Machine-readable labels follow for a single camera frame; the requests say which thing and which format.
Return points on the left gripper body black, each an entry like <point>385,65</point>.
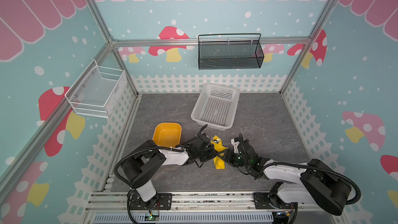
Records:
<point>207,154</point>

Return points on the yellow plastic utensil tray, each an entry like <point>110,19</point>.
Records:
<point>167,134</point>

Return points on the white perforated plastic basket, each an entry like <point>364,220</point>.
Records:
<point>216,106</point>

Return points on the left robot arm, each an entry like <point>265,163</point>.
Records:
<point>138,167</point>

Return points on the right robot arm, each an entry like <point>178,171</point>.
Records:
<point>309,183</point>

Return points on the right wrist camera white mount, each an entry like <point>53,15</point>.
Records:
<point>235,145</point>

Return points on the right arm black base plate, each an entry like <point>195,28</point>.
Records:
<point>266,200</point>

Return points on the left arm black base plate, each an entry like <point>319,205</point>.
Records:
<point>158,202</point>

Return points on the black wire mesh wall basket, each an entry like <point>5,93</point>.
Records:
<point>230,51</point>

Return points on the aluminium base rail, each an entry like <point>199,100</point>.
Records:
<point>182,202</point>

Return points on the white wire wall basket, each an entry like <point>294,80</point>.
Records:
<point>96,92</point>

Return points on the white vented cable duct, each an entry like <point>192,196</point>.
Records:
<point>205,218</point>

